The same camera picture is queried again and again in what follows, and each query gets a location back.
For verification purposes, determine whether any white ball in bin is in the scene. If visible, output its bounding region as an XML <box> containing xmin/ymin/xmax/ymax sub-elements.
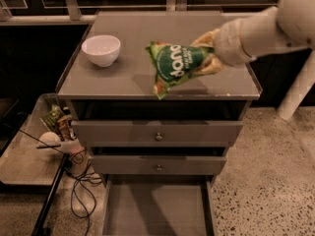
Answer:
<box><xmin>37</xmin><ymin>132</ymin><xmax>61</xmax><ymax>154</ymax></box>

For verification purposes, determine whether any black metal stand bar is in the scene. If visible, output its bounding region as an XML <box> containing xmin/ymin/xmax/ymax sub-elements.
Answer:
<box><xmin>31</xmin><ymin>154</ymin><xmax>69</xmax><ymax>236</ymax></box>

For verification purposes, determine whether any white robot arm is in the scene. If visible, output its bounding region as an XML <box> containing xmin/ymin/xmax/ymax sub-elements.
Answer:
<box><xmin>194</xmin><ymin>0</ymin><xmax>315</xmax><ymax>120</ymax></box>

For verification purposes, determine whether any white ceramic bowl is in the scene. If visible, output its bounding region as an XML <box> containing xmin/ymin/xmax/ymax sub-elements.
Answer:
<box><xmin>81</xmin><ymin>35</ymin><xmax>121</xmax><ymax>67</ymax></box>

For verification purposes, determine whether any green snack bag in bin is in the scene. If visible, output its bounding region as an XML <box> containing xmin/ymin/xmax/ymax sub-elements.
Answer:
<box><xmin>40</xmin><ymin>104</ymin><xmax>64</xmax><ymax>132</ymax></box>

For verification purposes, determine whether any black cable on floor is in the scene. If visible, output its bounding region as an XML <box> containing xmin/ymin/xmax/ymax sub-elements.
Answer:
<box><xmin>3</xmin><ymin>123</ymin><xmax>103</xmax><ymax>236</ymax></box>

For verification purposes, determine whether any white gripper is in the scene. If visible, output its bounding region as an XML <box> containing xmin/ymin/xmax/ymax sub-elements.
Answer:
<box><xmin>191</xmin><ymin>17</ymin><xmax>257</xmax><ymax>76</ymax></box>

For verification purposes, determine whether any grey middle drawer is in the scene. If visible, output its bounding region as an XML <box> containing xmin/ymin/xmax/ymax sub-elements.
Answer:
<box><xmin>90</xmin><ymin>153</ymin><xmax>226</xmax><ymax>175</ymax></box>

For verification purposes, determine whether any grey top drawer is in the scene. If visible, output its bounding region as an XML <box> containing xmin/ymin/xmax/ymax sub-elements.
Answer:
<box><xmin>72</xmin><ymin>120</ymin><xmax>243</xmax><ymax>147</ymax></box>

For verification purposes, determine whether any white window frame rail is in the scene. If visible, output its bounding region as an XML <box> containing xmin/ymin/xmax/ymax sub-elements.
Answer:
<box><xmin>0</xmin><ymin>0</ymin><xmax>315</xmax><ymax>27</ymax></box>

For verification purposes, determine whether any brown snack packet in bin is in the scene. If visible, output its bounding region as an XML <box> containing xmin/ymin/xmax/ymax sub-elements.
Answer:
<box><xmin>57</xmin><ymin>115</ymin><xmax>75</xmax><ymax>141</ymax></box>

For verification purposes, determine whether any grey bottom drawer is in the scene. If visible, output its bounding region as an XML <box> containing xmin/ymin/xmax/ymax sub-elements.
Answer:
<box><xmin>102</xmin><ymin>175</ymin><xmax>218</xmax><ymax>236</ymax></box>

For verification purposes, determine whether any grey drawer cabinet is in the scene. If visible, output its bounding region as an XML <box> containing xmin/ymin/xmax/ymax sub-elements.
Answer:
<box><xmin>54</xmin><ymin>10</ymin><xmax>263</xmax><ymax>236</ymax></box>

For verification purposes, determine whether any grey drawer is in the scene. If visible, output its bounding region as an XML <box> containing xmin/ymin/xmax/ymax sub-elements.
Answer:
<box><xmin>102</xmin><ymin>175</ymin><xmax>218</xmax><ymax>236</ymax></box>
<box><xmin>90</xmin><ymin>153</ymin><xmax>226</xmax><ymax>175</ymax></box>
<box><xmin>72</xmin><ymin>120</ymin><xmax>243</xmax><ymax>147</ymax></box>

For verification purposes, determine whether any white cup in bin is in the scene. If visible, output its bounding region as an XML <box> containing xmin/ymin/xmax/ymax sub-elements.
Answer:
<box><xmin>61</xmin><ymin>139</ymin><xmax>85</xmax><ymax>154</ymax></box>

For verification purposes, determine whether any green rice chip bag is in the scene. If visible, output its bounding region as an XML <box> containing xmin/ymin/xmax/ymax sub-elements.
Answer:
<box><xmin>146</xmin><ymin>41</ymin><xmax>215</xmax><ymax>99</ymax></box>

